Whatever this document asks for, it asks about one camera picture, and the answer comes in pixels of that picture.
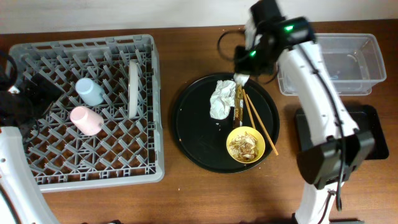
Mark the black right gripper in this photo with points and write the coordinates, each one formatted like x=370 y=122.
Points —
x=252 y=66

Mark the small white napkin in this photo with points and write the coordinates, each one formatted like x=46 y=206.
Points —
x=241 y=79

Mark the brown gold snack wrapper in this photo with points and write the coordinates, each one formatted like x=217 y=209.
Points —
x=238 y=107

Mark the large white napkin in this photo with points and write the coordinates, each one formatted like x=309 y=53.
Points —
x=222 y=99

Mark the white round plate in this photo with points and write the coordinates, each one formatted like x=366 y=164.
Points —
x=133 y=89

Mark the light blue cup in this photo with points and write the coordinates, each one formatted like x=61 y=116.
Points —
x=89 y=91

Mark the pink cup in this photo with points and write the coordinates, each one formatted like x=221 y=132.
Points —
x=86 y=120

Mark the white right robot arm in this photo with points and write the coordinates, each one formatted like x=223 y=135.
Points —
x=338 y=145

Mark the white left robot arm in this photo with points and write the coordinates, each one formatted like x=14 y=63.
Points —
x=23 y=103

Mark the grey dishwasher rack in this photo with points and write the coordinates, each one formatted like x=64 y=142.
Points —
x=126 y=151

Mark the wooden chopstick left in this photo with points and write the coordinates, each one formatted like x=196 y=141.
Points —
x=248 y=109

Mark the wooden chopstick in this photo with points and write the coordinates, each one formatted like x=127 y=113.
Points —
x=248 y=109
x=262 y=125

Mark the yellow bowl with food scraps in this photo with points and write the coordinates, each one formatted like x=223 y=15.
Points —
x=245 y=145

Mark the wooden chopstick right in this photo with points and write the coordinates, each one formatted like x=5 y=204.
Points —
x=262 y=125

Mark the clear plastic bin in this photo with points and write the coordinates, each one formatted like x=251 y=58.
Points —
x=348 y=64

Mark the round black tray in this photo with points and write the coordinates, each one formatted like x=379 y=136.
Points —
x=203 y=139

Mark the black rectangular tray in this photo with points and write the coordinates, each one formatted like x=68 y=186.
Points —
x=366 y=118

